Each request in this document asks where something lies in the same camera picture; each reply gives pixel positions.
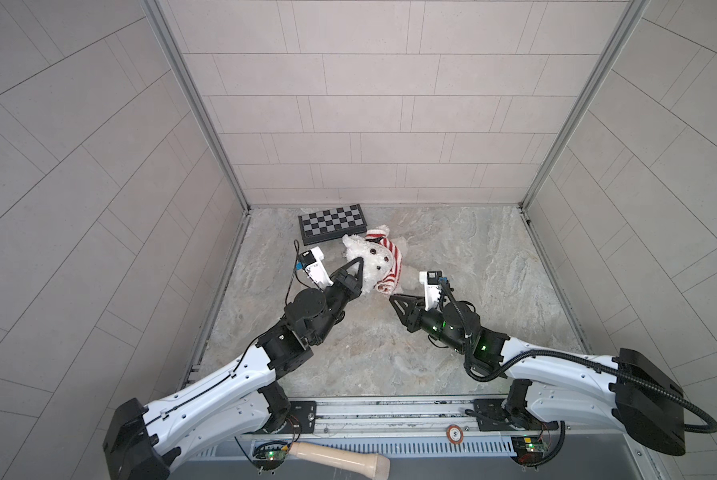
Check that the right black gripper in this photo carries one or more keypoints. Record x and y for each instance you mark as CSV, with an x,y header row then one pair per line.
x,y
409,319

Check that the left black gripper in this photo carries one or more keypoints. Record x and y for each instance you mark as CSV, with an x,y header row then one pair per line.
x,y
346,293

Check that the red white striped knit sweater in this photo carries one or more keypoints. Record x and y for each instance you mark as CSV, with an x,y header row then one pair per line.
x,y
383,262

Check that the white teddy bear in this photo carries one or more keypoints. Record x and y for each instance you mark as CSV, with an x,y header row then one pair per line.
x,y
357,247

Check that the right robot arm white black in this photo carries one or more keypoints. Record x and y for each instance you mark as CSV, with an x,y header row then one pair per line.
x,y
627,391

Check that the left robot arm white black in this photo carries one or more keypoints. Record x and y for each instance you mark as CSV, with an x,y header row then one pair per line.
x,y
150,441

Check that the folded black white chessboard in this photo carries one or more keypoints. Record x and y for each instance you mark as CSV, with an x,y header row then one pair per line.
x,y
332,224

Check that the round red white sticker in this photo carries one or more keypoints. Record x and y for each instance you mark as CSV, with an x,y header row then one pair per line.
x,y
455,434

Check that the right green circuit board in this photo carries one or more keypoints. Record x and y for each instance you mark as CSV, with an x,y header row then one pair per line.
x,y
528,449

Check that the green circuit board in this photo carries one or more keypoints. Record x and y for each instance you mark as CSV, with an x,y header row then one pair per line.
x,y
528,449
269,456

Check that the left green circuit board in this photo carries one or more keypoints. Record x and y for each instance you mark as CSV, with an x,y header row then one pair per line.
x,y
269,456

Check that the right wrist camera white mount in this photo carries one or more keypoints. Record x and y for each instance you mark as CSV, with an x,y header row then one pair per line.
x,y
433,292

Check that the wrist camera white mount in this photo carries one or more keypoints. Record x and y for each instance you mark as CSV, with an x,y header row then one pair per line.
x,y
433,292
311,262

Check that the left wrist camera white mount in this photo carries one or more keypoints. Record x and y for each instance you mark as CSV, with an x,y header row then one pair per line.
x,y
311,262

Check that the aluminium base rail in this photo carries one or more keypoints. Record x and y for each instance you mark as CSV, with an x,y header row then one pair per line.
x,y
349,417

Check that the beige wooden handle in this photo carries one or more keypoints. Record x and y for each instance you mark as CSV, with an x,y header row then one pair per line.
x,y
372,466

